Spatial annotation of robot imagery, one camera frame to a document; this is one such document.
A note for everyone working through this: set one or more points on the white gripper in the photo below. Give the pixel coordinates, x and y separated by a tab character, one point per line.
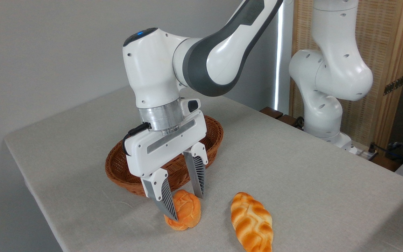
166	147

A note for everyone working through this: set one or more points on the round knotted bread roll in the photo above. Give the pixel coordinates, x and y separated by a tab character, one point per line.
189	210

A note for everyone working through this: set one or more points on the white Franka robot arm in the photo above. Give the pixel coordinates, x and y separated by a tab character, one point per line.
152	70

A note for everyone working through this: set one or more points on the brown wicker oval basket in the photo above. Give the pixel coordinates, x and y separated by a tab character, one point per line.
117	169

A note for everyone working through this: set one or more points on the long braided bread loaf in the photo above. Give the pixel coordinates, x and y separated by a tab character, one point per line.
252	224

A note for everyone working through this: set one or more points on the grey tablecloth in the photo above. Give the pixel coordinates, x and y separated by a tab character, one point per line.
292	182

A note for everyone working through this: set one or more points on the dark brown wooden block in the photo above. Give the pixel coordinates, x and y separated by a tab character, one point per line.
271	112
385	162
287	120

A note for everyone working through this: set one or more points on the white power strip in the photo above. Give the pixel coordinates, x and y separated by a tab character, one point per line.
364	153

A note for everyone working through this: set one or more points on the dark metal hinge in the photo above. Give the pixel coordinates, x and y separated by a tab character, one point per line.
394	85

